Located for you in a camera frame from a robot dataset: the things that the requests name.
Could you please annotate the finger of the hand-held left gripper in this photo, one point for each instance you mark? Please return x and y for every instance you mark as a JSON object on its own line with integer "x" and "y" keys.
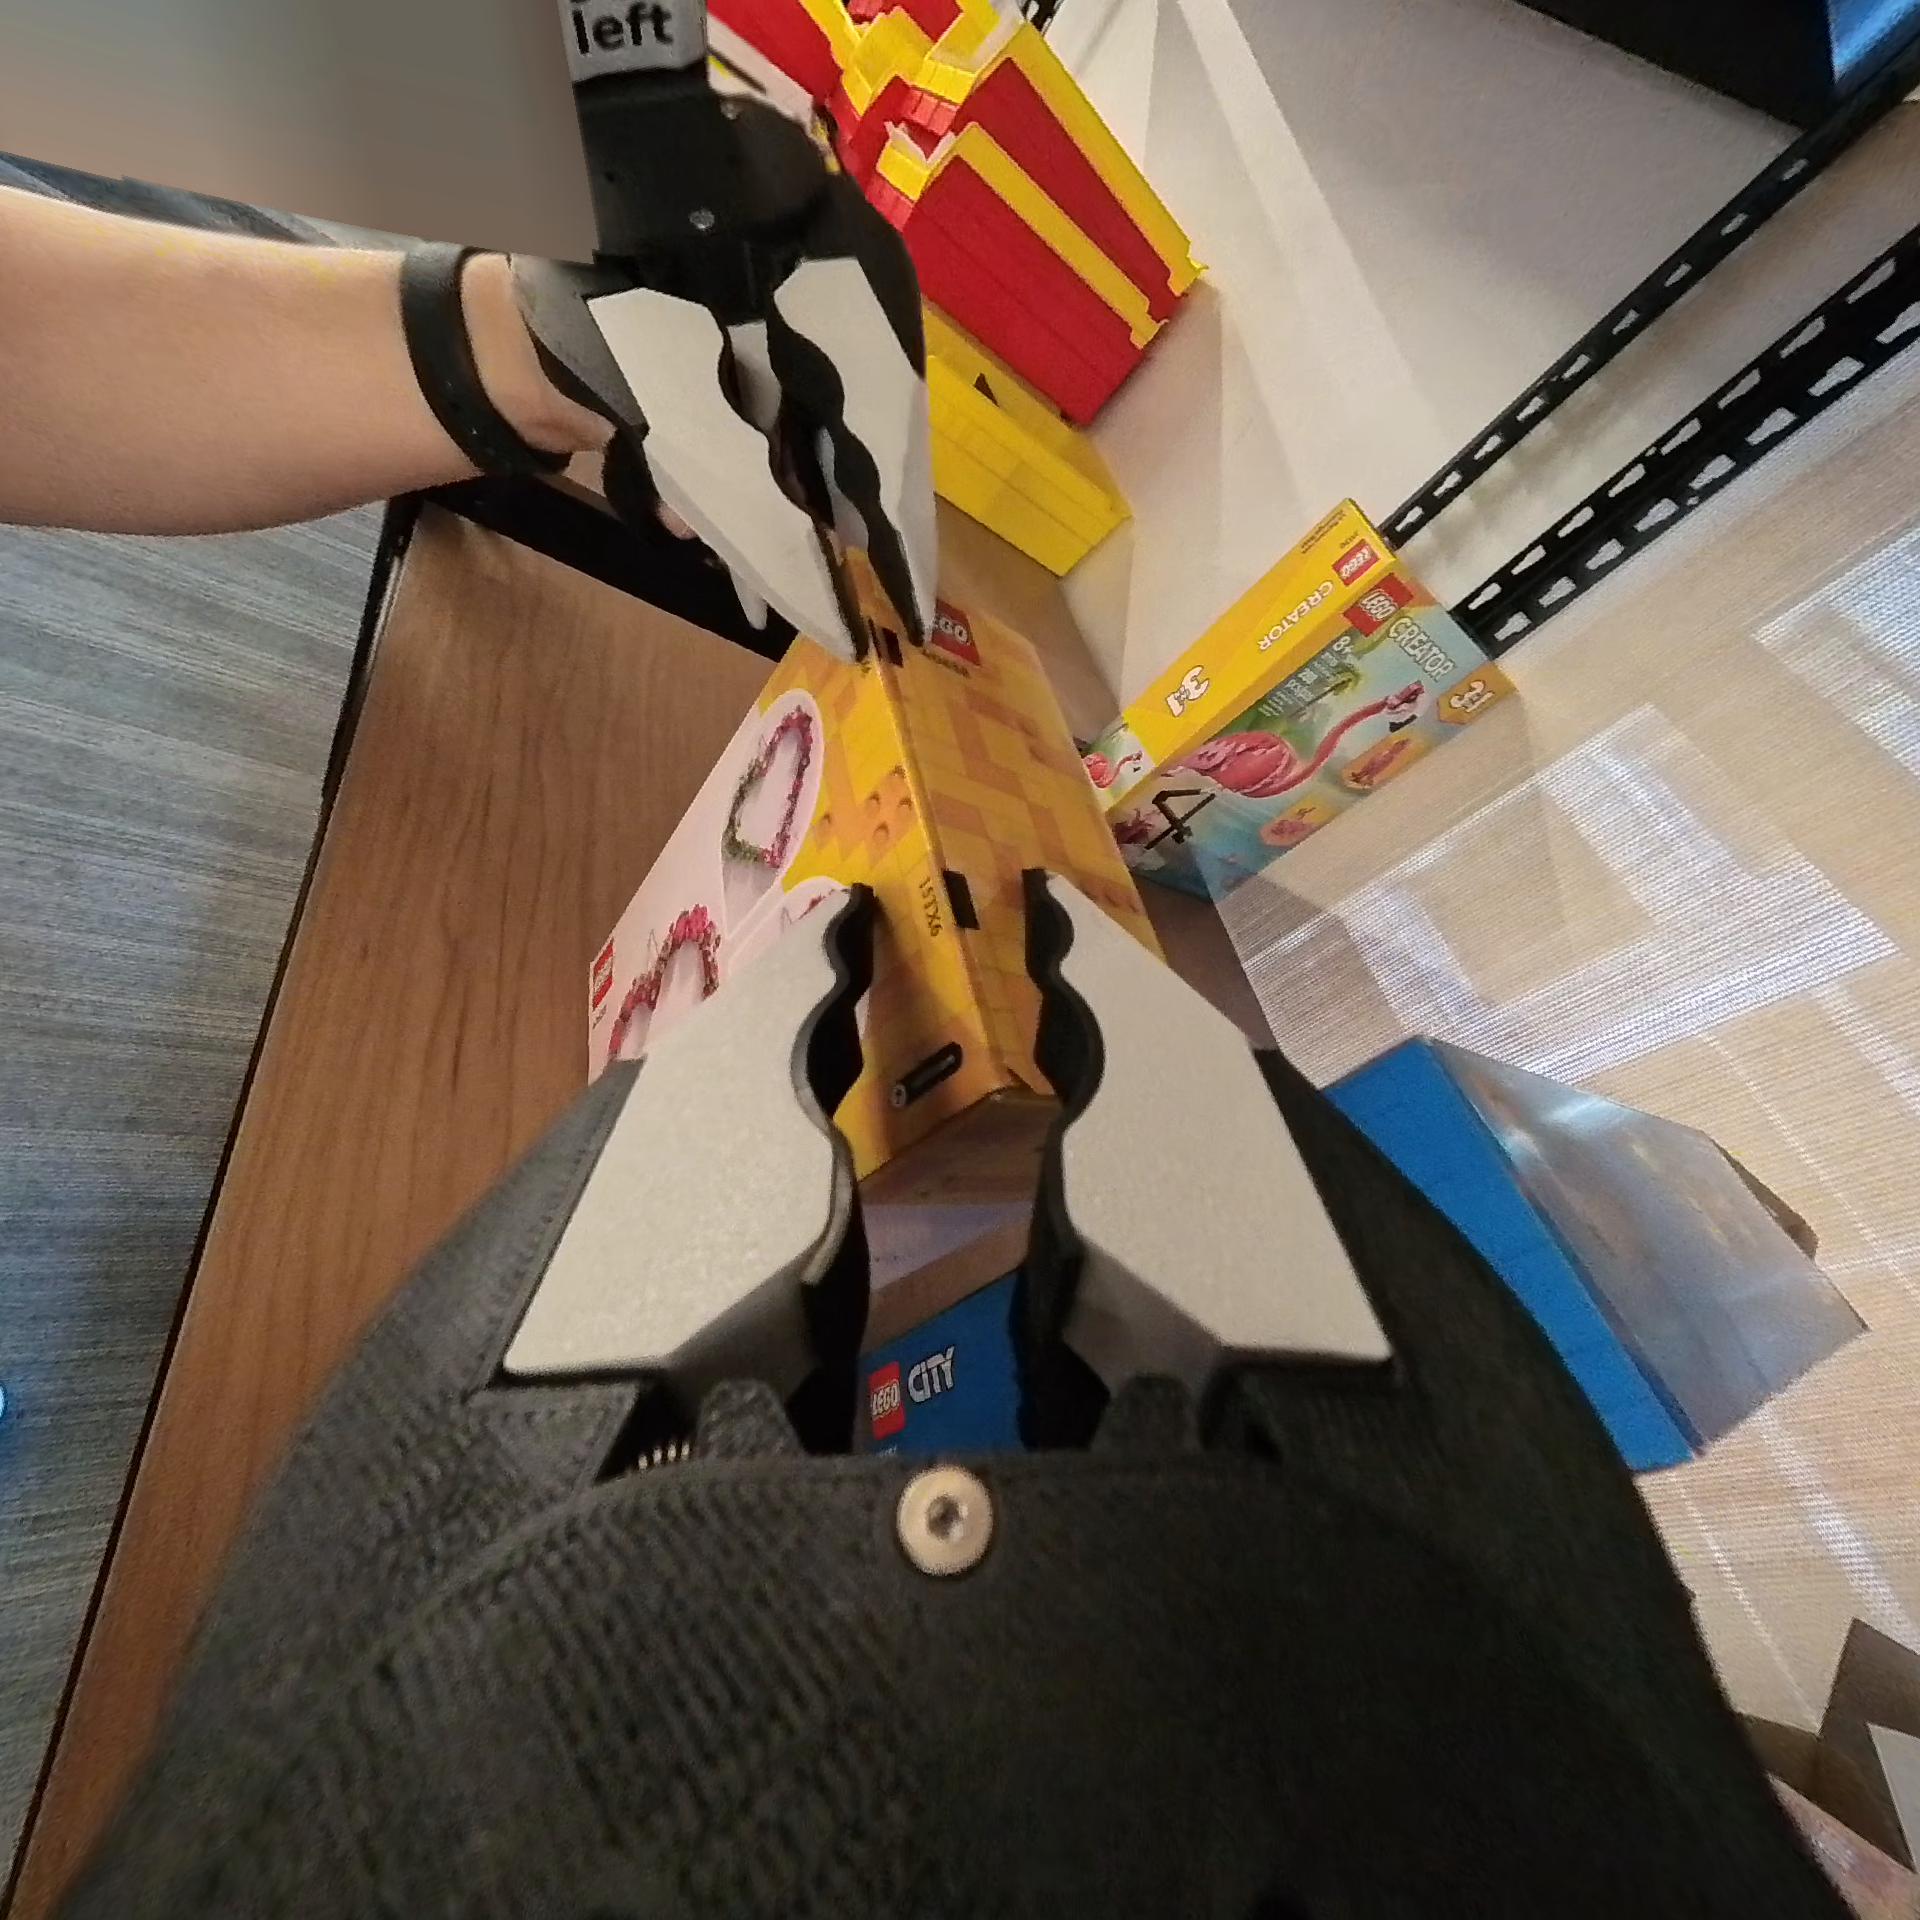
{"x": 877, "y": 389}
{"x": 675, "y": 422}

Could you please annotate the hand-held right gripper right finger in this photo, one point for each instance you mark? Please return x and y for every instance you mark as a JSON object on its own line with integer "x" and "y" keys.
{"x": 1229, "y": 1200}

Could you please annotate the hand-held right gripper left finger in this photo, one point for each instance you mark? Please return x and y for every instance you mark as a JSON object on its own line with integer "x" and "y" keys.
{"x": 675, "y": 1200}

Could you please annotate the blue toy box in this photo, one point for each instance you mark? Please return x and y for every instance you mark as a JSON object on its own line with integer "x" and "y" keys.
{"x": 1499, "y": 1230}

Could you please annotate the yellow and white toy box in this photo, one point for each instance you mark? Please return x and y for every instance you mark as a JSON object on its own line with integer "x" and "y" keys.
{"x": 931, "y": 840}

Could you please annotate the person's left forearm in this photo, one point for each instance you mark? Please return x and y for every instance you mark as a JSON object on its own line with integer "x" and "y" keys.
{"x": 224, "y": 389}

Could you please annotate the wooden desk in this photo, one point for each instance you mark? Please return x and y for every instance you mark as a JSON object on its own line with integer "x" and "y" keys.
{"x": 450, "y": 901}

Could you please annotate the person's left hand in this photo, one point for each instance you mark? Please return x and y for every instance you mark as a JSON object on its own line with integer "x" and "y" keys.
{"x": 555, "y": 411}

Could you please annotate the yellow plastic bin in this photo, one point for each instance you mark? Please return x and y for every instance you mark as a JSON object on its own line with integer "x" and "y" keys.
{"x": 1019, "y": 465}

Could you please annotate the stack of yellow red bins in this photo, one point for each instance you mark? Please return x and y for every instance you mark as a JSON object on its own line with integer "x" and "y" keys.
{"x": 1049, "y": 254}

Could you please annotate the black wristband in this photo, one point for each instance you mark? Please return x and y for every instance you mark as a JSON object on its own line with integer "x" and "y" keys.
{"x": 442, "y": 359}

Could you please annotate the black metal shelf rack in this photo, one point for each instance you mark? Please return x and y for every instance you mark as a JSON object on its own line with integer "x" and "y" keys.
{"x": 1650, "y": 389}

